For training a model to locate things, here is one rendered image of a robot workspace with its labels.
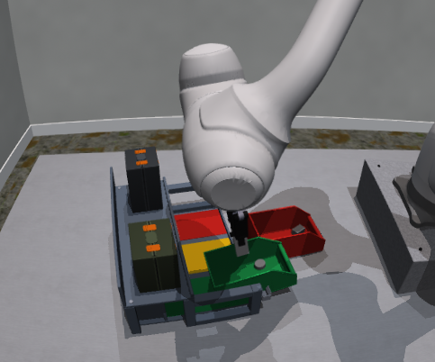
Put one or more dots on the grey disc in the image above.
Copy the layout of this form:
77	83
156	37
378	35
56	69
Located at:
260	264

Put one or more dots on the green bin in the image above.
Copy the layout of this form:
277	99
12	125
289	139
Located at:
232	271

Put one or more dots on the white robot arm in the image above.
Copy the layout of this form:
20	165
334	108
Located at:
233	140

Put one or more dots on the black case with orange handles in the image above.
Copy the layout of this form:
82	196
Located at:
142	168

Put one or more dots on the red bin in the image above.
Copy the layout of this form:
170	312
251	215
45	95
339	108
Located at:
279	222

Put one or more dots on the grey metal shelf rack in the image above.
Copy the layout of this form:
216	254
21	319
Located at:
201	227

